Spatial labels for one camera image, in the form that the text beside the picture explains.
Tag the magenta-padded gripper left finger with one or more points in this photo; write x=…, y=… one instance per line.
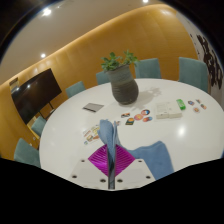
x=95, y=168

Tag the green small packet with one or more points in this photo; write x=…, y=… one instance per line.
x=180, y=104

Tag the round blue and orange sticker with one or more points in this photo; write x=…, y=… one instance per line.
x=147, y=119
x=145, y=112

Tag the grey flat notepad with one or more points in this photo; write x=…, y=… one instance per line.
x=93, y=107

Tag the black television on stand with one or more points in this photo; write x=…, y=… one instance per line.
x=35, y=96

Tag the potted plant in grey vase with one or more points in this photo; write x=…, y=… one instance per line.
x=125, y=88

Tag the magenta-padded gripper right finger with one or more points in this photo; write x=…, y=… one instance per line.
x=128, y=168

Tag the dark rectangular sticker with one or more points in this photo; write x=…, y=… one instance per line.
x=125, y=115

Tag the small round sticker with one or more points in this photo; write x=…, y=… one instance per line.
x=203, y=106
x=190, y=103
x=196, y=109
x=198, y=101

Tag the blue towel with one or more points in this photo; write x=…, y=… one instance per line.
x=153, y=160

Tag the group of teal chairs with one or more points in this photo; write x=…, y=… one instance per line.
x=193, y=73

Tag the group of ceiling lights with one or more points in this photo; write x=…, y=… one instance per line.
x=46, y=12

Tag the white flat box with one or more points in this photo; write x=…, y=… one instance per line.
x=168, y=110

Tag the dark square sticker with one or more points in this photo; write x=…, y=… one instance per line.
x=130, y=121

